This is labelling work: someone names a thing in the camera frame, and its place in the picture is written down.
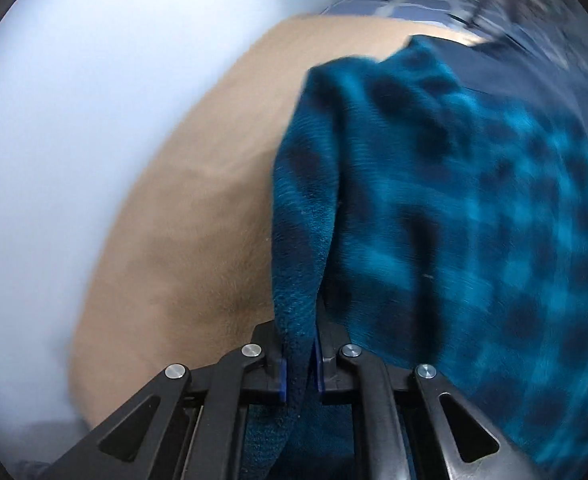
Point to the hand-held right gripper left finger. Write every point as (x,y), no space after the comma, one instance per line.
(282,383)

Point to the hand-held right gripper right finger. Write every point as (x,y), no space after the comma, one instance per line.
(318,371)

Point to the blue plaid fleece garment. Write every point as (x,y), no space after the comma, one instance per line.
(424,210)

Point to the tan blanket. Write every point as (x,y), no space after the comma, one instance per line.
(199,185)

